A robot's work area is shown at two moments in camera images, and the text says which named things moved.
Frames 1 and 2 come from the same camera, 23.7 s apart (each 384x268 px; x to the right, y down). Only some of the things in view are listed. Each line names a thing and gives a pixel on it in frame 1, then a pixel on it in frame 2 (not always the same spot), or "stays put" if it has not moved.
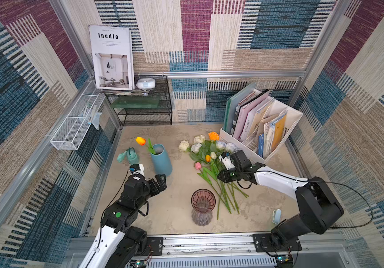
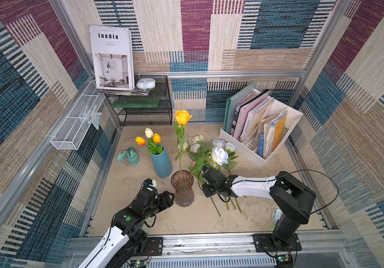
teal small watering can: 130,155 stays put
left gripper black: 161,185 -> 168,201
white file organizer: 257,123 stays put
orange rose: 214,136 -> 182,118
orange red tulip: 140,140 stays put
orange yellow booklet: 278,125 stays put
